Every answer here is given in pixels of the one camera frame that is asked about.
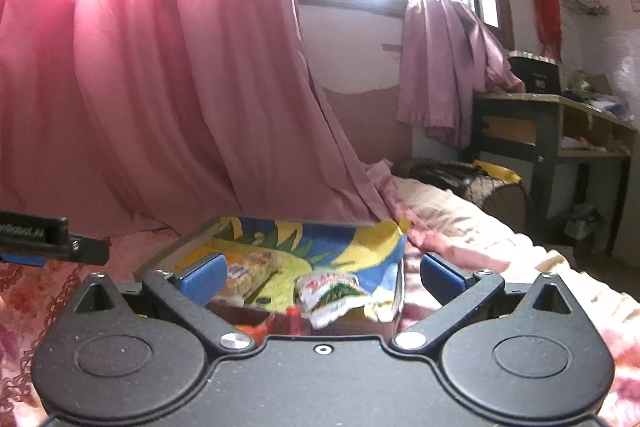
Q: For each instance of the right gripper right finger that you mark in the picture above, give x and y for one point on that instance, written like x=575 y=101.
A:
x=465 y=298

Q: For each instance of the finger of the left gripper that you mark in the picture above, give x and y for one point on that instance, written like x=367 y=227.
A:
x=33 y=241

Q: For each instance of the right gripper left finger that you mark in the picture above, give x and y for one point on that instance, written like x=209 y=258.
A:
x=185 y=295

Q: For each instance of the white red-green snack packet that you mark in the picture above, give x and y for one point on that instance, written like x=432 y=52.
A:
x=326 y=295

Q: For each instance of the pale snack bar packet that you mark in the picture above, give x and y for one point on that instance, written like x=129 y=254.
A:
x=247 y=275

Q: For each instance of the pink floral bedsheet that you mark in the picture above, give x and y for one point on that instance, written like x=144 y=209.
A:
x=32 y=297

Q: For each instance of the colourful lined cardboard box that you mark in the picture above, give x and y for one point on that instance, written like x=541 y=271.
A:
x=371 y=254

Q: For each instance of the black patterned bag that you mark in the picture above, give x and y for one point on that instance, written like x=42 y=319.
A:
x=505 y=200

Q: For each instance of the yellow item on bag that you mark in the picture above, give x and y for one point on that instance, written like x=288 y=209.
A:
x=498 y=172

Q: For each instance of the dark wooden desk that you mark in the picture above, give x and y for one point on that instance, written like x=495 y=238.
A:
x=548 y=131

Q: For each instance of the large pink curtain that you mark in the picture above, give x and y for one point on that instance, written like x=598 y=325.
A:
x=123 y=115

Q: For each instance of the small mauve curtain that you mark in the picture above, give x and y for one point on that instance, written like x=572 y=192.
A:
x=448 y=56

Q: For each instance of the black box on desk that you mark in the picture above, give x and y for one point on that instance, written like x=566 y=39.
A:
x=540 y=74

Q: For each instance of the red hanging wall decoration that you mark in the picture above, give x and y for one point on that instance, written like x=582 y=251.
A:
x=548 y=18

